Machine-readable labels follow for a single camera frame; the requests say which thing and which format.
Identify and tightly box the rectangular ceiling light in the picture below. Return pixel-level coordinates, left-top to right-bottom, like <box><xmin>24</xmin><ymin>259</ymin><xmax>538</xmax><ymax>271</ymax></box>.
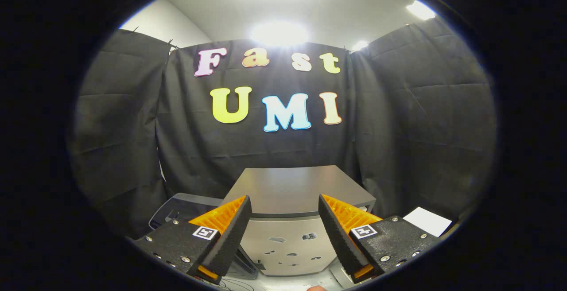
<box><xmin>406</xmin><ymin>0</ymin><xmax>437</xmax><ymax>20</ymax></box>

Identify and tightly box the grey cabinet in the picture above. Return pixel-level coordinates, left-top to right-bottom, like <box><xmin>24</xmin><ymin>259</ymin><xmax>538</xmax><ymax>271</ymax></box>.
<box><xmin>221</xmin><ymin>165</ymin><xmax>377</xmax><ymax>277</ymax></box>

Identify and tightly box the dark grey washing machine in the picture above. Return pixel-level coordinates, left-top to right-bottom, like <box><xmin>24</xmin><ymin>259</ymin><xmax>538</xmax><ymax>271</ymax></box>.
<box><xmin>149</xmin><ymin>193</ymin><xmax>258</xmax><ymax>280</ymax></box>

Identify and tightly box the white paper sheet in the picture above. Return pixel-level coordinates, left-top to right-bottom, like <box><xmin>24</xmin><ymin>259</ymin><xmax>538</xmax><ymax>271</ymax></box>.
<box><xmin>403</xmin><ymin>207</ymin><xmax>452</xmax><ymax>237</ymax></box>

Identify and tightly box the round ceiling light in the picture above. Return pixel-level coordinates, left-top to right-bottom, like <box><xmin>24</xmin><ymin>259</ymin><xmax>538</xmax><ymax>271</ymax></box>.
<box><xmin>250</xmin><ymin>21</ymin><xmax>309</xmax><ymax>47</ymax></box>

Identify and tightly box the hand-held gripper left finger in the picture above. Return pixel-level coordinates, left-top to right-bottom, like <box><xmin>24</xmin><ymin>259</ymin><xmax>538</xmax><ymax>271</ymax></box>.
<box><xmin>132</xmin><ymin>195</ymin><xmax>253</xmax><ymax>285</ymax></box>

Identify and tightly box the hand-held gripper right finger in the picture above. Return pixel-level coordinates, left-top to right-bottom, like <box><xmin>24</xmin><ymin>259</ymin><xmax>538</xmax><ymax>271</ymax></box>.
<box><xmin>318</xmin><ymin>194</ymin><xmax>442</xmax><ymax>283</ymax></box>

